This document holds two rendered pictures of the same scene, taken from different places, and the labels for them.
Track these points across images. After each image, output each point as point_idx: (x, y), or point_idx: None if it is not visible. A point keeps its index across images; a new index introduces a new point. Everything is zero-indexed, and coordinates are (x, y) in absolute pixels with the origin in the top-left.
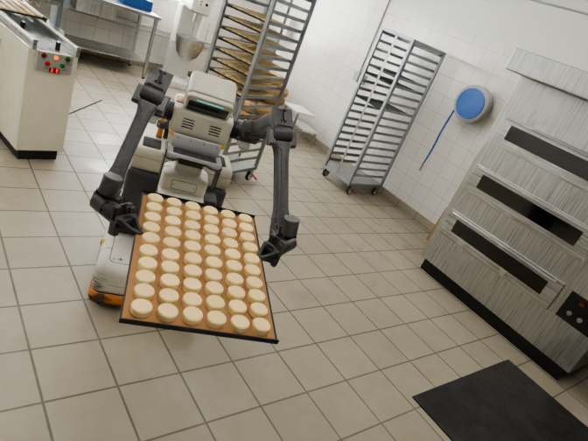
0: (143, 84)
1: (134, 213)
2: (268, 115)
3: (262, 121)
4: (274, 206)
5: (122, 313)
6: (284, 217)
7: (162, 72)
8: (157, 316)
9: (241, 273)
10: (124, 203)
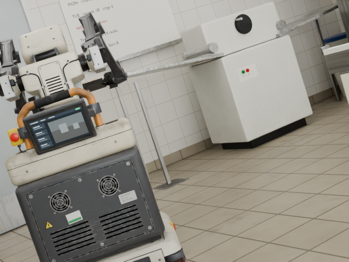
0: (96, 22)
1: (104, 77)
2: (11, 48)
3: (12, 55)
4: (23, 95)
5: (106, 86)
6: (23, 91)
7: (85, 16)
8: None
9: None
10: (108, 71)
